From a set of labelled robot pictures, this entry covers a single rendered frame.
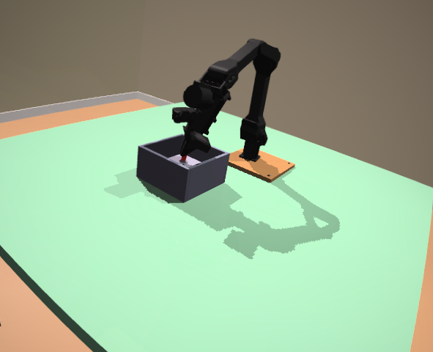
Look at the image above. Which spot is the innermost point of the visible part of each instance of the white square plate with hole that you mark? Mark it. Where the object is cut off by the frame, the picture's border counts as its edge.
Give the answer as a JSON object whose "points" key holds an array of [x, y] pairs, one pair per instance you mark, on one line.
{"points": [[188, 162]]}

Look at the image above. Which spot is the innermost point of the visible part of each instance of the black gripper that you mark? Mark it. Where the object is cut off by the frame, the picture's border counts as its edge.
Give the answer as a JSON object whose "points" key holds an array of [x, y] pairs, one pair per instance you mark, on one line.
{"points": [[193, 138]]}

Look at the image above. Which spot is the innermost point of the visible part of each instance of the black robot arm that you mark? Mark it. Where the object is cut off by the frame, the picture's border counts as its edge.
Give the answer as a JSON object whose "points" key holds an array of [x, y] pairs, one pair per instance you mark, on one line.
{"points": [[210, 92]]}

